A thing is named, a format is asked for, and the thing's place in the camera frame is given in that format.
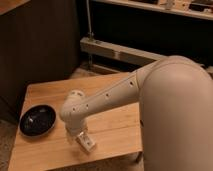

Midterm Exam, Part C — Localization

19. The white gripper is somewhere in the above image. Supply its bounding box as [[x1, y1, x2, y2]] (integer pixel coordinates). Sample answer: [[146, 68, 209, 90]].
[[66, 120, 87, 136]]

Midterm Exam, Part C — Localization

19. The small clear plastic bottle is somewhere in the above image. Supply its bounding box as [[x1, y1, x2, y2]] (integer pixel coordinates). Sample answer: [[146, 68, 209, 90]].
[[76, 132, 96, 153]]

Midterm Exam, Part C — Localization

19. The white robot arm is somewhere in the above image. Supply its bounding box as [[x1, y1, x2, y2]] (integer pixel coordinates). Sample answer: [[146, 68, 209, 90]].
[[60, 56, 213, 171]]

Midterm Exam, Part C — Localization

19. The black ceramic bowl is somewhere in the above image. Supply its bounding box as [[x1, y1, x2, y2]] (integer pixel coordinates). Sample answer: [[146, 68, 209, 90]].
[[19, 105, 56, 137]]

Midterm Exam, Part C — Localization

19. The wooden table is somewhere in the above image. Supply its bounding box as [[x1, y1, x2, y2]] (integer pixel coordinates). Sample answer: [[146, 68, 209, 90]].
[[8, 73, 142, 171]]

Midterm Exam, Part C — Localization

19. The long metal beam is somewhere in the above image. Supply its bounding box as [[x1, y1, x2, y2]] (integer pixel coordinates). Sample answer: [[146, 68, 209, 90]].
[[79, 36, 213, 79]]

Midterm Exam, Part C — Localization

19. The vertical metal pole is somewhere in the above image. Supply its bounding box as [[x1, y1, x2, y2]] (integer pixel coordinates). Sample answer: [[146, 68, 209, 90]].
[[86, 0, 94, 40]]

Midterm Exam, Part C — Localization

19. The wooden shelf board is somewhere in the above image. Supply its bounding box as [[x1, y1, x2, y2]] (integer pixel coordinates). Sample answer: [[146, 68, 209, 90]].
[[92, 0, 213, 21]]

